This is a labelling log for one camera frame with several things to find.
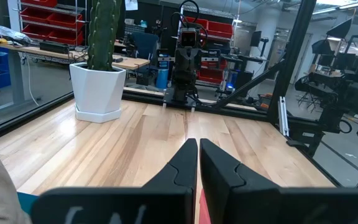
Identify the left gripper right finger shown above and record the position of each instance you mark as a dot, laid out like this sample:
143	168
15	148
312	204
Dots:
244	199

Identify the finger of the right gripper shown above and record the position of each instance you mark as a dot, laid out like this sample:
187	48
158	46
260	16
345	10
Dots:
193	63
183	63

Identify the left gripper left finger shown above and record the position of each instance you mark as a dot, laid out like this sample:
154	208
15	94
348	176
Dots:
166	205

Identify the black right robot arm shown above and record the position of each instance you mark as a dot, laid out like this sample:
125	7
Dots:
182	90

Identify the blue cylinder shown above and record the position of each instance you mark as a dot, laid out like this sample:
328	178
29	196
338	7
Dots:
162	79

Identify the blue office chair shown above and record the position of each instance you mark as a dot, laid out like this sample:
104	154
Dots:
145	45

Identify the wooden workbench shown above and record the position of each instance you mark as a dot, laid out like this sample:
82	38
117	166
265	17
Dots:
129	63

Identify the red translucent plastic bin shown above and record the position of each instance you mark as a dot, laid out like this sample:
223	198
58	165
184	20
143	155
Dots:
204	211

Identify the red storage bin shelf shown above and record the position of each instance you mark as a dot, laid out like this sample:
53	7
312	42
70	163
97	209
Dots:
57	20
219	29

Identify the green cactus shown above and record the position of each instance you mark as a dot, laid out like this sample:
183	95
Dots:
102	31

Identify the white faceted plant pot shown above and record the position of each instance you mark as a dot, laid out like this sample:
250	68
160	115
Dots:
96	90

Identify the white pillar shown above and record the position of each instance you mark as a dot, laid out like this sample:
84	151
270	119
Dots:
266	37

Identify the black bench device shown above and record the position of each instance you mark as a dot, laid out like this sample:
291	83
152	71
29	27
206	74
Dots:
54	47

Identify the blue plastic bin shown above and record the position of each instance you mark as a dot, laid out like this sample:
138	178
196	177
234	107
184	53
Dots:
26	202

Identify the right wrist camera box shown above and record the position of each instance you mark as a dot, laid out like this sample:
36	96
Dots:
189	37

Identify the silver frame bracket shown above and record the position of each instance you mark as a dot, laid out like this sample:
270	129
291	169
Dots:
283	118

